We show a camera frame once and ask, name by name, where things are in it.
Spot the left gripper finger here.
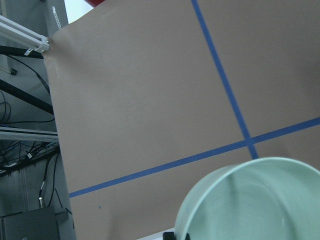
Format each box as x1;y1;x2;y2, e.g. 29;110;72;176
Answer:
162;231;191;240

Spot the clear plastic box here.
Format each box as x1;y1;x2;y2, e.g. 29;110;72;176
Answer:
137;230;171;240

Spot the red bottle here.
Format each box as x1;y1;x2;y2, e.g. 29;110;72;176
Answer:
85;0;105;8

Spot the aluminium frame post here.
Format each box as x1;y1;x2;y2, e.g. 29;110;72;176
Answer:
0;15;50;56

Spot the mint green bowl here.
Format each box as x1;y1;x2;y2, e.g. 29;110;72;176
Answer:
174;157;320;240

